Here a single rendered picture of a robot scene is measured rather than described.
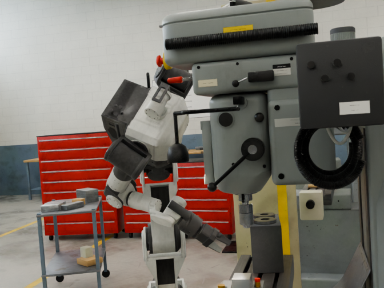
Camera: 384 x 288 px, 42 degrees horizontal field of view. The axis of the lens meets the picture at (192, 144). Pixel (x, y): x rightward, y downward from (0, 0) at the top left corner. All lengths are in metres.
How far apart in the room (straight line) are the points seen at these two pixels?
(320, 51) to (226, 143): 0.46
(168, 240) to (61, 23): 10.18
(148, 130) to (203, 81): 0.48
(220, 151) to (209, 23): 0.39
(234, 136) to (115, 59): 10.06
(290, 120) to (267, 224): 0.61
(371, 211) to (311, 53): 0.50
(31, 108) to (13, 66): 1.09
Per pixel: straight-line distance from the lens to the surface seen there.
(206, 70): 1.55
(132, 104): 2.03
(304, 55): 1.27
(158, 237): 2.32
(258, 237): 2.00
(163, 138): 1.95
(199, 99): 10.90
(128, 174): 1.92
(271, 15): 1.53
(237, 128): 1.55
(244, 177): 1.57
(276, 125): 1.51
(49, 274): 4.61
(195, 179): 6.37
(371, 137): 1.48
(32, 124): 12.45
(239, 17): 1.54
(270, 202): 3.42
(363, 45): 1.27
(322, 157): 1.52
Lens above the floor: 1.56
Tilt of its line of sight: 3 degrees down
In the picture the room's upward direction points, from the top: 4 degrees counter-clockwise
